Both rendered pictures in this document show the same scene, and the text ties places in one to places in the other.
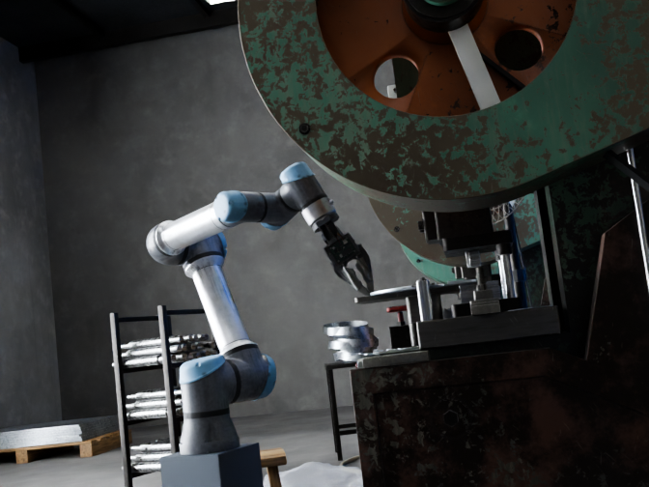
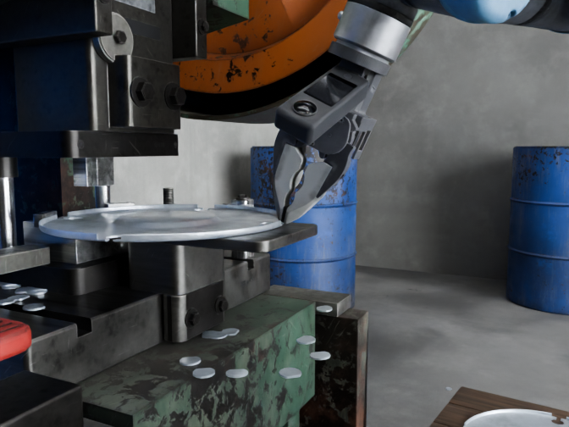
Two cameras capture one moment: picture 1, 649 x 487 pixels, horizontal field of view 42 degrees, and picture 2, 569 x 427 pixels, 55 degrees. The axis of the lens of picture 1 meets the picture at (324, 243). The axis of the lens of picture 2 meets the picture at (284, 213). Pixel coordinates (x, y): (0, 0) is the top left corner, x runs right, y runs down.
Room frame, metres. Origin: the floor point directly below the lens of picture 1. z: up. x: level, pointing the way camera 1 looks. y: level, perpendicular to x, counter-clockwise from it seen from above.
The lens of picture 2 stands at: (2.62, 0.10, 0.87)
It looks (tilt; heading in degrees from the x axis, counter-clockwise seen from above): 7 degrees down; 197
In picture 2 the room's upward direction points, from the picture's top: straight up
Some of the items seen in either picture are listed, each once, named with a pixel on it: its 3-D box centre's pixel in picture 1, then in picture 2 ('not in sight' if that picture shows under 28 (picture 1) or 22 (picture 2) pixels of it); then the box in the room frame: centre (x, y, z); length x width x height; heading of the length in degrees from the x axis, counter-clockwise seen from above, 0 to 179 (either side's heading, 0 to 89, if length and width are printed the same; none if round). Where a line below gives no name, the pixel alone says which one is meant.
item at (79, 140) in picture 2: (477, 249); (87, 154); (2.01, -0.37, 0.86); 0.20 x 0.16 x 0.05; 170
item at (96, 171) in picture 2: (472, 259); (96, 171); (2.01, -0.35, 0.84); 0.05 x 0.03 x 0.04; 170
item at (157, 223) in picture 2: (428, 288); (168, 219); (2.03, -0.24, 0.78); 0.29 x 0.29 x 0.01
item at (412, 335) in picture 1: (411, 318); (201, 276); (2.04, -0.19, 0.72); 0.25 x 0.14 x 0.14; 80
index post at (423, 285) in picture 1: (425, 299); (242, 225); (1.86, -0.21, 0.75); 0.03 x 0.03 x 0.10; 80
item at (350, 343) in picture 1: (360, 385); not in sight; (5.12, -0.12, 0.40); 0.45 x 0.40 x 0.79; 2
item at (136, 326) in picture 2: (486, 327); (96, 293); (2.01, -0.36, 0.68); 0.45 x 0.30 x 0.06; 170
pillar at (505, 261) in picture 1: (506, 268); (102, 191); (1.92, -0.41, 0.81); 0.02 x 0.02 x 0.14
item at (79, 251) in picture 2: (479, 293); (96, 233); (2.01, -0.36, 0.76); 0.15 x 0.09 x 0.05; 170
